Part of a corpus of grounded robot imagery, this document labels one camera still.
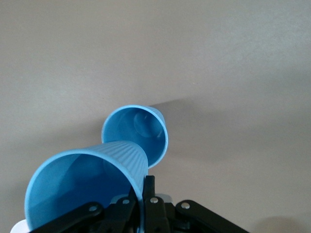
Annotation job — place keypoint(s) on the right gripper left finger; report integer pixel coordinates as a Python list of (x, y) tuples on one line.
[(116, 213)]

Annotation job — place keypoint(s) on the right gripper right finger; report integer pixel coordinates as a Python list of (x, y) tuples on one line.
[(155, 216)]

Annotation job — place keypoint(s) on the blue ribbed plastic cup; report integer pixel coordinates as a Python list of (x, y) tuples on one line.
[(145, 126), (73, 174)]

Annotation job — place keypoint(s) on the brown table cover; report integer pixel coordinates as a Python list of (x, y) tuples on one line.
[(218, 60)]

